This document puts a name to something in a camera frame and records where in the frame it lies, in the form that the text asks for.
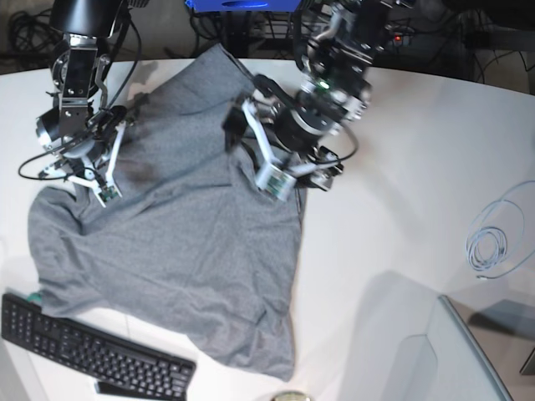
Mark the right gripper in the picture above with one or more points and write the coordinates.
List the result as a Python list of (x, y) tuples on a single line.
[(90, 161)]

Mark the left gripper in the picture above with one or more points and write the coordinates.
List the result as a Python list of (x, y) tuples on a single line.
[(288, 140)]

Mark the grey t-shirt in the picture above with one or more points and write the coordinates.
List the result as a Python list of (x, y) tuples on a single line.
[(192, 245)]

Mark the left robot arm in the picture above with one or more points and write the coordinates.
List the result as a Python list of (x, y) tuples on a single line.
[(334, 61)]

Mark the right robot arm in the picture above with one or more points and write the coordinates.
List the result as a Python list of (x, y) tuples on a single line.
[(84, 129)]

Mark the blue box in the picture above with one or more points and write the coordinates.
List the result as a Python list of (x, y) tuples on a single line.
[(205, 6)]

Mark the black power strip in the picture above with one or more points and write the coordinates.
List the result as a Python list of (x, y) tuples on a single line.
[(399, 39)]

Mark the green tape roll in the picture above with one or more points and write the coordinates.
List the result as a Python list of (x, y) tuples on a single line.
[(35, 298)]

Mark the black computer keyboard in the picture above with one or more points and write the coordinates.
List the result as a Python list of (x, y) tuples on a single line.
[(132, 369)]

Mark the round brass object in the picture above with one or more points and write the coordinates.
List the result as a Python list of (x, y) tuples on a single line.
[(291, 395)]

